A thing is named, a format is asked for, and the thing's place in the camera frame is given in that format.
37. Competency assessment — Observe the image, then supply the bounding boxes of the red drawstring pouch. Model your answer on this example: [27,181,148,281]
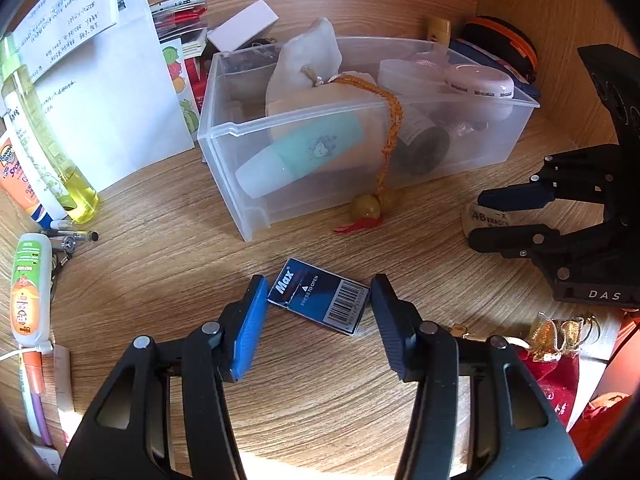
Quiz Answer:
[511,312,601,428]

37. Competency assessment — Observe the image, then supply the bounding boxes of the white paper sheets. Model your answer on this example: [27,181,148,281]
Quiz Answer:
[36,0,193,191]

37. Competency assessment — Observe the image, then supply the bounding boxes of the purple pen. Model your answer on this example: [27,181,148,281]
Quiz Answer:
[23,392,53,448]

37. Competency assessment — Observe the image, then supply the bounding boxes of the orange sunscreen tube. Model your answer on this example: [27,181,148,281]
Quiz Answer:
[0,132,52,229]

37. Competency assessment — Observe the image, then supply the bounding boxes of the teal white tube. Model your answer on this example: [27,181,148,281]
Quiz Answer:
[235,116,362,198]

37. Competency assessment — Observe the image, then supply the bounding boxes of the white drawstring cloth pouch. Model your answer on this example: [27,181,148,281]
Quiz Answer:
[266,18,343,106]

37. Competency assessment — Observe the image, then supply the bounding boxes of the yellow-green spray bottle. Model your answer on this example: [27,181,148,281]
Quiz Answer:
[1,36,100,223]

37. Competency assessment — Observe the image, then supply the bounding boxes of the stack of booklets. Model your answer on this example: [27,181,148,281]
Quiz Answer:
[150,0,208,110]

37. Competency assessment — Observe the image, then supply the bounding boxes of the pink round kitchen timer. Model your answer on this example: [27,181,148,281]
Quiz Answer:
[444,64,514,122]

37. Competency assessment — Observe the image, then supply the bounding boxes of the fruit sticker sheet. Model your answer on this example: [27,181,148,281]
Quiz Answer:
[160,38,200,139]

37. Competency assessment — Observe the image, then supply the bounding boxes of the yellow lotion bottle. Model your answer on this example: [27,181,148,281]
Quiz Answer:
[426,16,451,47]

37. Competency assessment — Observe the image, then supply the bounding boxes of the white orange glue bottle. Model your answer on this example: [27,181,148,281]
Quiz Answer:
[9,233,52,348]

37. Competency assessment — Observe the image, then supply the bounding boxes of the orange marker pen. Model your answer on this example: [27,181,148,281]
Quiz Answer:
[22,351,44,394]

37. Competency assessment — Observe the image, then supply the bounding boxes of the orange beaded charm string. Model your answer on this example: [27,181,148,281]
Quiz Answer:
[328,72,406,235]

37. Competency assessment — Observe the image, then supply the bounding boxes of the pens and nail clipper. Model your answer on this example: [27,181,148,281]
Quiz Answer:
[43,220,100,292]

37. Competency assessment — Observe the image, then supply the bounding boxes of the white small box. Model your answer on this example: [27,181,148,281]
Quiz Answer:
[207,0,279,52]

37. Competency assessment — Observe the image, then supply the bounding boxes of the dark spray bottle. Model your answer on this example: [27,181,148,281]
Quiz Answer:
[392,105,450,177]

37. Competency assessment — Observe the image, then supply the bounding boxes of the black orange round case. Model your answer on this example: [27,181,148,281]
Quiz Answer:
[457,15,539,84]

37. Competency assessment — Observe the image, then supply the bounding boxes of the white eraser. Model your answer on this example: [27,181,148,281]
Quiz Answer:
[461,203,512,237]

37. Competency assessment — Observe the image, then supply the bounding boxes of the clear plastic storage bin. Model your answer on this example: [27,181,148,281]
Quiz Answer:
[198,37,536,240]

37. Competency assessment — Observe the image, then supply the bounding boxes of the blue Max staples box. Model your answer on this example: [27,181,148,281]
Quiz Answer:
[268,258,370,336]

